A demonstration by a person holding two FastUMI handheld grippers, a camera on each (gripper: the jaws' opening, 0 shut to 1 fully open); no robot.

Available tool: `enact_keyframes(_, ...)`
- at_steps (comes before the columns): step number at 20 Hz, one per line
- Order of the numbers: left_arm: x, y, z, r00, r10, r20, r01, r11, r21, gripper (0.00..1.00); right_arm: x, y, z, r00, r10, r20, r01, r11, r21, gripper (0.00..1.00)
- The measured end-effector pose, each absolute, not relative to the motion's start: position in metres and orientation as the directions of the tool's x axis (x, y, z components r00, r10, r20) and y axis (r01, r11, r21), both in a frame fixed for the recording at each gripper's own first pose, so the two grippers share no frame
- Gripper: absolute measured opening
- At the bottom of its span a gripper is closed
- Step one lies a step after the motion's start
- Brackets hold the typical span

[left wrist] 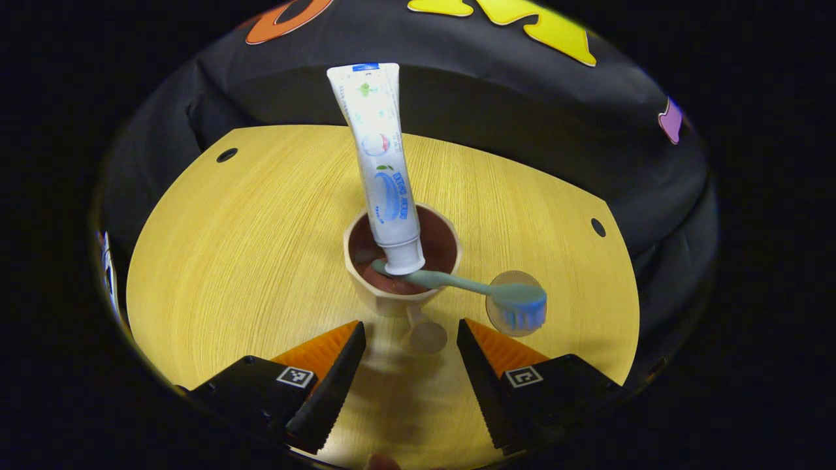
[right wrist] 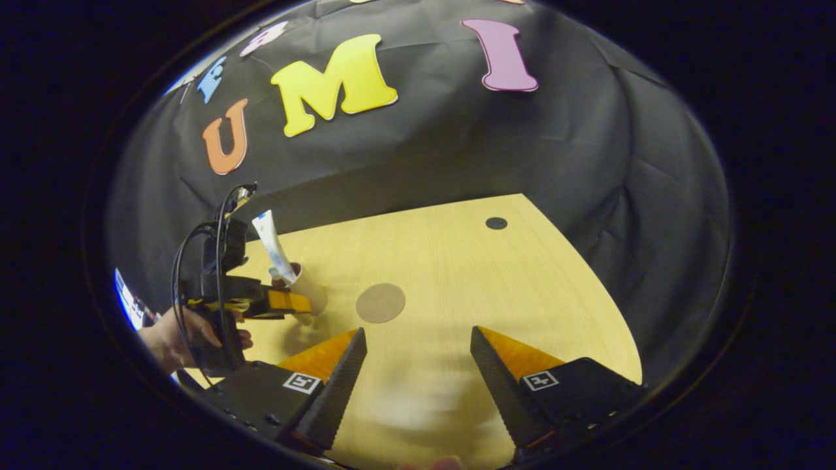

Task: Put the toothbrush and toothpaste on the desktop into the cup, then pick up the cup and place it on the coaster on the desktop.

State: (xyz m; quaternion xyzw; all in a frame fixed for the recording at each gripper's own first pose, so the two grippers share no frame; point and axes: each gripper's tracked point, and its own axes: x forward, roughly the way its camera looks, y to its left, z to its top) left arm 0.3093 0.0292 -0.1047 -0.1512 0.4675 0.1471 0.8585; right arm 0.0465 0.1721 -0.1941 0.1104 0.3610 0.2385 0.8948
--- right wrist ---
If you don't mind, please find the white printed board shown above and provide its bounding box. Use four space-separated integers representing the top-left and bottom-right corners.
114 268 157 330

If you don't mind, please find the black backdrop cloth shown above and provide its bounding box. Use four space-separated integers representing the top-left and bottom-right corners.
104 0 732 386

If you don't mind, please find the black cable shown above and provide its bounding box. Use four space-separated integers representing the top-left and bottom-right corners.
171 185 246 373

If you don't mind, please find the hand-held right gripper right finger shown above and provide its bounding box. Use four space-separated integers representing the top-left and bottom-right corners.
470 326 647 465

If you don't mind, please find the round brown coaster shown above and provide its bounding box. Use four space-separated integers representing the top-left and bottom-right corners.
355 283 406 324

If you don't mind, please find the beige cup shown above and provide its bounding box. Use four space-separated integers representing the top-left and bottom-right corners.
270 261 329 319

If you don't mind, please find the wooden desktop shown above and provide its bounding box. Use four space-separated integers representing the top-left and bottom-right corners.
176 193 644 470

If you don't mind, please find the white toothpaste tube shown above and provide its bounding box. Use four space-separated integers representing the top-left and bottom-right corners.
252 210 300 286

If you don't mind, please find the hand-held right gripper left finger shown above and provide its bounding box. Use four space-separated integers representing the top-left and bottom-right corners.
196 327 368 456

